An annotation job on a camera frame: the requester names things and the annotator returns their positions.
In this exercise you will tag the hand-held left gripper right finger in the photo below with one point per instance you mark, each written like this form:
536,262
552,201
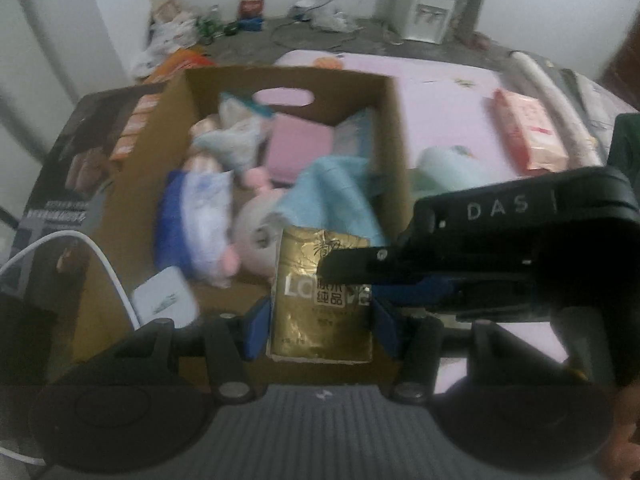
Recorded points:
385,331

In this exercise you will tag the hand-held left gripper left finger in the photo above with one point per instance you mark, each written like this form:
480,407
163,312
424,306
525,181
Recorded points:
257,331

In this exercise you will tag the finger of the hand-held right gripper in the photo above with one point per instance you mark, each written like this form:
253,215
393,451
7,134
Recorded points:
360,262
440,286

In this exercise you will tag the gold tissue packet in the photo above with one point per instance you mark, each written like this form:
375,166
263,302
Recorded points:
320,310

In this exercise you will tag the blue white plush doll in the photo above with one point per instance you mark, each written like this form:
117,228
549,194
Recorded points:
195,220

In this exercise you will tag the brown cardboard box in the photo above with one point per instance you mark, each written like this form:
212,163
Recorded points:
350,95

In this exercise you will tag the person's right hand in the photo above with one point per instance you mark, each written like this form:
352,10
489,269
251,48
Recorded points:
629,435

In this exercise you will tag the light blue towel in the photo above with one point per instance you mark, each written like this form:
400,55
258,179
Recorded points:
330,195

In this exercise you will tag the pink white plush toy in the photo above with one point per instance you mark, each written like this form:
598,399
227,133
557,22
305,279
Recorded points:
257,237

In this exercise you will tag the small white box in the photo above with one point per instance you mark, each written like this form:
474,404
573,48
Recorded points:
165,296

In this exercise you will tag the dark grey bedding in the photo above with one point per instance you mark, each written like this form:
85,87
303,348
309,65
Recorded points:
627,142

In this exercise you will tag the mint green roll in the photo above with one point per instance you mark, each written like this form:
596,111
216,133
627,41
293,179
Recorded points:
450,170

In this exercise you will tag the pink wet wipes packet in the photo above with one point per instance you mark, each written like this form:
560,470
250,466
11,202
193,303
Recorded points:
532,130

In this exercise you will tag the plaid grey blanket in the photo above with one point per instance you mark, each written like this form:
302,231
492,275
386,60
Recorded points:
595,105

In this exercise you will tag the rolled white mat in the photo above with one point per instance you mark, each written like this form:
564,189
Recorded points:
555,95

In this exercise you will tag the brown wooden door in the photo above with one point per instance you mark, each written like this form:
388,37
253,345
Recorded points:
625,75

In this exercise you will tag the teal white printed packet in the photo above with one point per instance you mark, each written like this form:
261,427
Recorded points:
245,107

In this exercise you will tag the white plastic floor bag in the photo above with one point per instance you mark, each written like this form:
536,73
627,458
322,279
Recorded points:
334,20

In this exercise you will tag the white water dispenser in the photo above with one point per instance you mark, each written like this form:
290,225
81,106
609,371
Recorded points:
425,5

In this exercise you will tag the orange plastic bag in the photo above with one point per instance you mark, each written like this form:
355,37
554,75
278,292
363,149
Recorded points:
182,62

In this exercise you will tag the red printed box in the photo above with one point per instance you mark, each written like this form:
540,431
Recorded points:
251,5

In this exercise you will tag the green bottles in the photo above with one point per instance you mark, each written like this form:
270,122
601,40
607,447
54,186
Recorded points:
210,25

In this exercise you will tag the white bag of clutter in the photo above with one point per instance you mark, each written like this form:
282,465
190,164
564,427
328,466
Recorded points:
167,35

